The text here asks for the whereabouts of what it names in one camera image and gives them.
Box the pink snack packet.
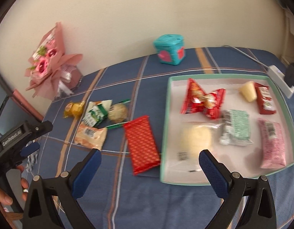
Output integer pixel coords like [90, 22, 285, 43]
[258, 118, 286, 169]

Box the yellow cake snack packet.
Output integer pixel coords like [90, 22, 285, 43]
[63, 101, 85, 118]

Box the beige orange snack packet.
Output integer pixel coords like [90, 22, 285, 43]
[73, 123, 108, 150]

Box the green mint snack packet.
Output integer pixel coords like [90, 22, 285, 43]
[220, 110, 253, 146]

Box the green white biscuit packet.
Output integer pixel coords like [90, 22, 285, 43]
[82, 100, 112, 128]

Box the round white bun packet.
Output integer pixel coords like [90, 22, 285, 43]
[175, 122, 221, 172]

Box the round cookie clear packet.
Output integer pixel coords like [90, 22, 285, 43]
[106, 99, 131, 129]

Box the red gold patterned packet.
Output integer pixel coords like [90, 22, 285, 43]
[123, 115, 161, 175]

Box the left hand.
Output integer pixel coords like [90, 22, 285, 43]
[0, 163, 29, 228]

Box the blue white plastic wrapper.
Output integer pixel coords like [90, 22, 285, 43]
[24, 140, 40, 172]

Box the pink flower bouquet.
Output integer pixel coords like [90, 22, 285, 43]
[25, 22, 83, 100]

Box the blue plaid tablecloth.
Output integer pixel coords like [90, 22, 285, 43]
[23, 46, 294, 229]

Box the mint green tray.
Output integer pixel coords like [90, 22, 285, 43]
[160, 74, 294, 185]

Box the small red snack packet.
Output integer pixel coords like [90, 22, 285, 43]
[254, 82, 276, 115]

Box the red snack bag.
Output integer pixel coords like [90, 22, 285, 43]
[181, 78, 226, 119]

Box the white power strip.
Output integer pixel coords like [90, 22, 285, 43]
[267, 65, 294, 99]

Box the black plug adapter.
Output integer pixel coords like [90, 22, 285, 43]
[284, 63, 294, 87]

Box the teal pink toy box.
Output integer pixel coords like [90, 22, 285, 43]
[153, 34, 185, 66]

